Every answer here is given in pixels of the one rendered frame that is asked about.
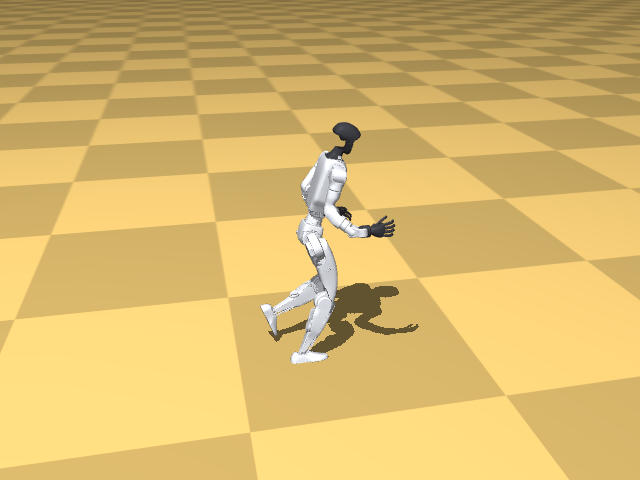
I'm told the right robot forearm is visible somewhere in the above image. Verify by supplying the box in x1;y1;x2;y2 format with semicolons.
325;208;368;238

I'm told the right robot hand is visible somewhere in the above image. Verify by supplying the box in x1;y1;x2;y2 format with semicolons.
358;216;395;238

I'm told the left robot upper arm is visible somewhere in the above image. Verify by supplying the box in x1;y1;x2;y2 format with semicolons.
301;151;328;195

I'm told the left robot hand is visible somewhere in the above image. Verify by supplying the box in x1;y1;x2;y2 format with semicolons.
324;207;352;221

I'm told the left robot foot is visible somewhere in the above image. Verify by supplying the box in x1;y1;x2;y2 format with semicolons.
260;304;278;336

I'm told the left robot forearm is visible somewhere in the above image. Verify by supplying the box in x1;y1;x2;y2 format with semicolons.
301;189;324;215

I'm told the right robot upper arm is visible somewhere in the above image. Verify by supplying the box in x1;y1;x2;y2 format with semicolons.
324;165;347;219

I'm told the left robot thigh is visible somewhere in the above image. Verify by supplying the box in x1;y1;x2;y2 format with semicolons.
296;230;324;293

